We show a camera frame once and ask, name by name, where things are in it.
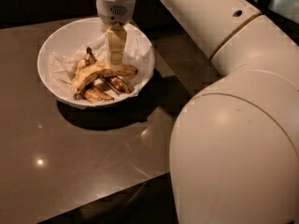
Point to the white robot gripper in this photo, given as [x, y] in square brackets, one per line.
[114, 10]

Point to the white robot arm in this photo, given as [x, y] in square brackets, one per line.
[234, 150]

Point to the brown banana peel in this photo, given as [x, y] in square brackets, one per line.
[91, 93]

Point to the yellow spotted banana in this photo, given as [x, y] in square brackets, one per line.
[91, 72]

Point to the white bowl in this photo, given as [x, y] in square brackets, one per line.
[71, 34]

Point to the white paper liner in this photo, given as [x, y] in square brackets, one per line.
[137, 50]

